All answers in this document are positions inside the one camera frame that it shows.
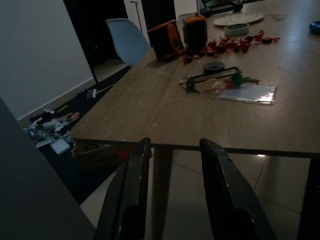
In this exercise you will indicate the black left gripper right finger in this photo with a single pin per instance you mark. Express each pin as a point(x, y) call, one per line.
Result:
point(225, 200)

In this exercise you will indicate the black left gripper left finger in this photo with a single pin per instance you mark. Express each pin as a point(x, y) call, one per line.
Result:
point(125, 200)

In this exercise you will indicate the wooden table leg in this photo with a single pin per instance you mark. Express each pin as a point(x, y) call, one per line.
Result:
point(162, 175)

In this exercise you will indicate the white paper booklet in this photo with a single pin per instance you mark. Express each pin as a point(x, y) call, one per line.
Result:
point(60, 146)

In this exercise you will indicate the dark grey panel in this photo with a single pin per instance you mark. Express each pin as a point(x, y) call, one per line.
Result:
point(32, 187)

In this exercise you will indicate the black floor mat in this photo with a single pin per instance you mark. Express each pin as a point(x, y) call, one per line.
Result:
point(87, 110)

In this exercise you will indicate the clear plastic card sleeve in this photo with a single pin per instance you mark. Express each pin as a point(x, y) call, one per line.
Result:
point(250, 95)

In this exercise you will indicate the white power adapter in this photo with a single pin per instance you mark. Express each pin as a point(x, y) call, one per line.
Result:
point(90, 93)

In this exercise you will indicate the black tape roll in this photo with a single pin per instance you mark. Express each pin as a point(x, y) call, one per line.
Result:
point(208, 69)

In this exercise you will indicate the red wrapped candy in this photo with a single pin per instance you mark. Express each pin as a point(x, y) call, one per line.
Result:
point(245, 48)
point(212, 51)
point(259, 34)
point(225, 39)
point(188, 59)
point(272, 39)

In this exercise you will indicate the light blue plastic chair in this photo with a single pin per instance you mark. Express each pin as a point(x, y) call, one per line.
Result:
point(127, 40)

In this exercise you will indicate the orange black device lying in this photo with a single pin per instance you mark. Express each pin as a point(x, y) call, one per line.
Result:
point(165, 42)

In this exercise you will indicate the white tape roll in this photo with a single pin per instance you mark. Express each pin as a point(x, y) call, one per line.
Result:
point(228, 31)

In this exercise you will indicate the orange black device upright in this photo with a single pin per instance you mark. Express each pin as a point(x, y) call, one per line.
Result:
point(195, 32)

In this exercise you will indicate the round patterned plate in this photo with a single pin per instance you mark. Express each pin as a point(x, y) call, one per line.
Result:
point(237, 18)

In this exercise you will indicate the thin metal stand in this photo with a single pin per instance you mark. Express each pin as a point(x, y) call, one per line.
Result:
point(137, 15)

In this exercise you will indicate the blue kitchen timer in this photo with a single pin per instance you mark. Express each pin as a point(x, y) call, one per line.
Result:
point(315, 26)

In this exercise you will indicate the black rectangular frame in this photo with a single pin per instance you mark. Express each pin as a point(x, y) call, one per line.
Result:
point(200, 78)

